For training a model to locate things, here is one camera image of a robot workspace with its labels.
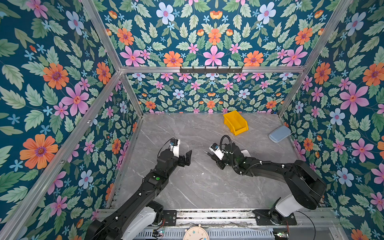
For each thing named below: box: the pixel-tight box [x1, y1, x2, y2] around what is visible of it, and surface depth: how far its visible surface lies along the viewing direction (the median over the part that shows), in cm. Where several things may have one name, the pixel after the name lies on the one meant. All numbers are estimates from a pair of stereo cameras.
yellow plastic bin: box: [223, 110, 249, 136], surface depth 110 cm
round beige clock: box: [183, 224, 210, 240], surface depth 69 cm
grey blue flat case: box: [268, 125, 292, 143], surface depth 107 cm
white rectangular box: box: [240, 149, 252, 158], surface depth 94 cm
